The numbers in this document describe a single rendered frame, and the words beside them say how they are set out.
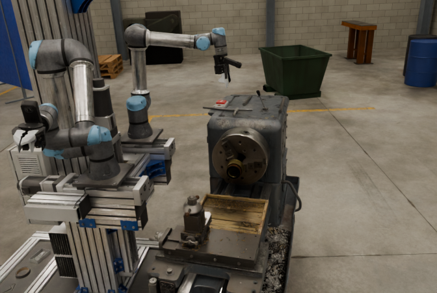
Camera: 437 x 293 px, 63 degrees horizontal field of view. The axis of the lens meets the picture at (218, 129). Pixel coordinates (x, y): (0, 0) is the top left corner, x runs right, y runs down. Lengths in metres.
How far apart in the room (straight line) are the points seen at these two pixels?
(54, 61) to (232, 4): 10.42
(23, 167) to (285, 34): 10.62
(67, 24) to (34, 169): 0.80
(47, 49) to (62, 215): 0.75
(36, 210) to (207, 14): 10.45
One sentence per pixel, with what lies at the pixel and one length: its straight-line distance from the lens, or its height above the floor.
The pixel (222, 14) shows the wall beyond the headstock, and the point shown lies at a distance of 11.84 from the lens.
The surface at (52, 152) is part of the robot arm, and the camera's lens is 1.47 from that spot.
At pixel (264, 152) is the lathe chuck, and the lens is 1.94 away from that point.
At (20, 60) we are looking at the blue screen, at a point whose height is 0.84.
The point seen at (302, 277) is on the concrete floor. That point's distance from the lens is 2.86.
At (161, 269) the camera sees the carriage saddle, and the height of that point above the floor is 0.91.
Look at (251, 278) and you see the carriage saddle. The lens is 1.52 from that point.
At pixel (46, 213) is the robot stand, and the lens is 1.86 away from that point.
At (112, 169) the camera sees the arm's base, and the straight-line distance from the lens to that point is 1.76.
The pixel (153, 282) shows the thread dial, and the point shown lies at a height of 0.89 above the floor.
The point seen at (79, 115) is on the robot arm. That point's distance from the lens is 1.47.
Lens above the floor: 1.96
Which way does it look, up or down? 21 degrees down
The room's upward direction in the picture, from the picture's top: 3 degrees counter-clockwise
